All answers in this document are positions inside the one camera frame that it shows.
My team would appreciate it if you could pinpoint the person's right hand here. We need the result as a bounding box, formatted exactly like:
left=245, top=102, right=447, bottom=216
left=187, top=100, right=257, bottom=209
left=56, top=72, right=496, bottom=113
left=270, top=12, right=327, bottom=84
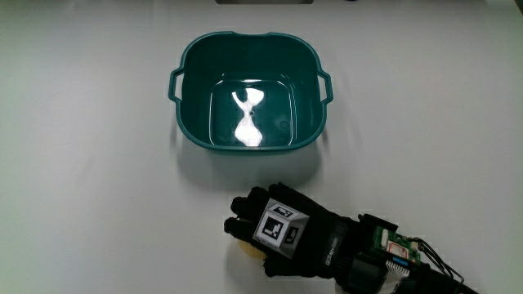
left=223, top=181, right=422, bottom=281

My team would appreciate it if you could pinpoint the yellow pear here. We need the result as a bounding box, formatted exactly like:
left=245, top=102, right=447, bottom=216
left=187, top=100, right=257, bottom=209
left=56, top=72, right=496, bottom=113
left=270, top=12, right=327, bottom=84
left=238, top=239, right=268, bottom=260

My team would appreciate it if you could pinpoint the person's right forearm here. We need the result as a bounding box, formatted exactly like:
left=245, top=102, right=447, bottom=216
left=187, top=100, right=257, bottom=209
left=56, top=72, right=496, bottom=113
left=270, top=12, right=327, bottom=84
left=333, top=261, right=479, bottom=294

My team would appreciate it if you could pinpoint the white desk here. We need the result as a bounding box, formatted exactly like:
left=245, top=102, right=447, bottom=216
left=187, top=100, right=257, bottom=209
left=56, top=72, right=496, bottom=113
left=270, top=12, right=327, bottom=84
left=0, top=0, right=523, bottom=294

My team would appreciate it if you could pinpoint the teal plastic basin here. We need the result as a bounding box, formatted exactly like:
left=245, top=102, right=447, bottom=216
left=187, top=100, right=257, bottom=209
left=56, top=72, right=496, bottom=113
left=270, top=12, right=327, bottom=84
left=168, top=30, right=334, bottom=153

